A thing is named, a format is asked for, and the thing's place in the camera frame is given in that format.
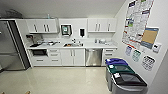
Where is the stainless steel dishwasher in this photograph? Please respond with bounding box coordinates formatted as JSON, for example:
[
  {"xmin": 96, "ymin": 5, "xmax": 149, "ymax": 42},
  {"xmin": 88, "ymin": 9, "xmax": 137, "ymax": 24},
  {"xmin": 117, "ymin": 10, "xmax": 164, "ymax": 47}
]
[{"xmin": 85, "ymin": 48, "xmax": 103, "ymax": 67}]

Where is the white base cabinet with doors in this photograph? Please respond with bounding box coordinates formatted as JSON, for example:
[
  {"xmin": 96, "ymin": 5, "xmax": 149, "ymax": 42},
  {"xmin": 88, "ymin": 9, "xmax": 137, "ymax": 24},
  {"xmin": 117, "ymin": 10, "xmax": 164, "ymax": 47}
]
[{"xmin": 29, "ymin": 47, "xmax": 86, "ymax": 67}]

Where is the flat black tray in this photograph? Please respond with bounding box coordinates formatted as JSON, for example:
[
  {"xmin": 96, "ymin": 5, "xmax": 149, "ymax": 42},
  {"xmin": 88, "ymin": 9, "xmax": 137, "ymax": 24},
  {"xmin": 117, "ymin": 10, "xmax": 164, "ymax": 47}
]
[{"xmin": 30, "ymin": 42, "xmax": 42, "ymax": 48}]

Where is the white drawer cabinet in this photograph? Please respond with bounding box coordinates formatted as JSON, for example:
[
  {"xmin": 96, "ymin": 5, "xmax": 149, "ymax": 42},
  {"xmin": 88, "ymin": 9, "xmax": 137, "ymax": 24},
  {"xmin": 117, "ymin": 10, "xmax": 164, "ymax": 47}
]
[{"xmin": 101, "ymin": 47, "xmax": 118, "ymax": 66}]

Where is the black built-in microwave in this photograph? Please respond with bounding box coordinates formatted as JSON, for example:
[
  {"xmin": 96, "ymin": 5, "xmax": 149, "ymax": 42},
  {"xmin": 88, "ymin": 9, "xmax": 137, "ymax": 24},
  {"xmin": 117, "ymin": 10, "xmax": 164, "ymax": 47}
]
[{"xmin": 31, "ymin": 49, "xmax": 49, "ymax": 57}]

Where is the stainless steel refrigerator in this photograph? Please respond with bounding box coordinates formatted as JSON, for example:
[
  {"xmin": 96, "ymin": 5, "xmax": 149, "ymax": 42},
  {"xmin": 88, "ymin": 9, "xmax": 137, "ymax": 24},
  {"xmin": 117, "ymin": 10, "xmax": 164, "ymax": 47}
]
[{"xmin": 0, "ymin": 19, "xmax": 32, "ymax": 72}]

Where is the steel paper towel dispenser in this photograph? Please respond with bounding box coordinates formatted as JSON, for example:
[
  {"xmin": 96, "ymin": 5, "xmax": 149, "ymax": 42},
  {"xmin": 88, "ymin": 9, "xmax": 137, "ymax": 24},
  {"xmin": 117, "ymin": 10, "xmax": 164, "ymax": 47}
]
[{"xmin": 60, "ymin": 23, "xmax": 73, "ymax": 37}]

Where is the small white wall box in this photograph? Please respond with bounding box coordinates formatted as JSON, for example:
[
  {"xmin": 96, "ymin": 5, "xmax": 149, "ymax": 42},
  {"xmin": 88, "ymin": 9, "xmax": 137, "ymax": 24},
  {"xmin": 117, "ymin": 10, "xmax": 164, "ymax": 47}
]
[{"xmin": 152, "ymin": 42, "xmax": 163, "ymax": 54}]

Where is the green bin sign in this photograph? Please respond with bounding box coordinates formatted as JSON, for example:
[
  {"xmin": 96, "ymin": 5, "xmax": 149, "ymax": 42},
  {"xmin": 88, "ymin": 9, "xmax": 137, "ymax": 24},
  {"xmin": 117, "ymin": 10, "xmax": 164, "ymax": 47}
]
[{"xmin": 131, "ymin": 49, "xmax": 143, "ymax": 63}]

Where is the grey trash bin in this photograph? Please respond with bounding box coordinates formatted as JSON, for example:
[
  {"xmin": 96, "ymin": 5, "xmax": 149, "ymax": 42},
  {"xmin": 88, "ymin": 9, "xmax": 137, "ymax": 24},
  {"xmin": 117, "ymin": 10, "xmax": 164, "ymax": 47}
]
[{"xmin": 111, "ymin": 72, "xmax": 149, "ymax": 94}]

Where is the green recycling bin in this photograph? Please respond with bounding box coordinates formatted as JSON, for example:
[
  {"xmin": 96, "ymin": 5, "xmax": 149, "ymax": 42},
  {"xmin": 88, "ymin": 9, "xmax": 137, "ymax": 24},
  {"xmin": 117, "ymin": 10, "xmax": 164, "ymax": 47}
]
[{"xmin": 107, "ymin": 64, "xmax": 137, "ymax": 91}]

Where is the steel kitchen sink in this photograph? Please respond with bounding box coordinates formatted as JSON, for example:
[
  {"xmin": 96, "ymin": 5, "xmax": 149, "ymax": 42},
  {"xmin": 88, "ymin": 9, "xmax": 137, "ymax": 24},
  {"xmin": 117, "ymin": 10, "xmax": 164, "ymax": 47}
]
[{"xmin": 63, "ymin": 42, "xmax": 84, "ymax": 48}]

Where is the chrome faucet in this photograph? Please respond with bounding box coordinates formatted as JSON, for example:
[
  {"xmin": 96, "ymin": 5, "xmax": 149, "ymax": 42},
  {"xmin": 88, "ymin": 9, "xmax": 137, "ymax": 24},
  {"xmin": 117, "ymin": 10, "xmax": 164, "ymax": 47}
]
[{"xmin": 71, "ymin": 38, "xmax": 78, "ymax": 44}]

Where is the orange and blue notice board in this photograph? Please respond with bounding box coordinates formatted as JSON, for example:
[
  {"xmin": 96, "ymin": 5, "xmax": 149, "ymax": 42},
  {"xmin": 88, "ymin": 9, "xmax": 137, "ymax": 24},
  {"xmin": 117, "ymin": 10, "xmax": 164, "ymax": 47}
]
[{"xmin": 140, "ymin": 26, "xmax": 161, "ymax": 50}]

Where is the bulletin board with papers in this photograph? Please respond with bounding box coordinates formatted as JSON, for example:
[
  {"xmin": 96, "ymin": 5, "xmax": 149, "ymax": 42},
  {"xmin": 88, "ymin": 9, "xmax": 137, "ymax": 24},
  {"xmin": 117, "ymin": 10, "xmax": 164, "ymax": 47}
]
[{"xmin": 121, "ymin": 0, "xmax": 156, "ymax": 48}]

